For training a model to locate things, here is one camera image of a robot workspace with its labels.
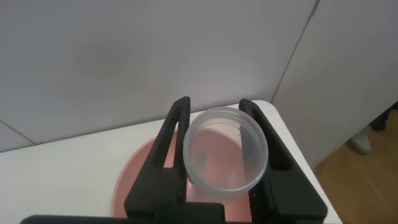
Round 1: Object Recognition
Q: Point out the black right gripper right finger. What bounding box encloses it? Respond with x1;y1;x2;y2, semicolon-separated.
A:
238;98;328;224

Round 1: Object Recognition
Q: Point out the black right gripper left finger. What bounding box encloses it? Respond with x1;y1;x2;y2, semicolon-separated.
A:
124;96;191;220

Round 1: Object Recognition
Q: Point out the test tube with yellow pigment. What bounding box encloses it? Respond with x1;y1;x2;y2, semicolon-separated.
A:
182;106;269;205

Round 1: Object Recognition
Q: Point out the pink plastic bowl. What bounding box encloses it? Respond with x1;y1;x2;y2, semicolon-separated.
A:
111;129;253;222

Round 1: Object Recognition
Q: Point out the white sneaker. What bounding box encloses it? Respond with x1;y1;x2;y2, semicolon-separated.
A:
345;126;373;156

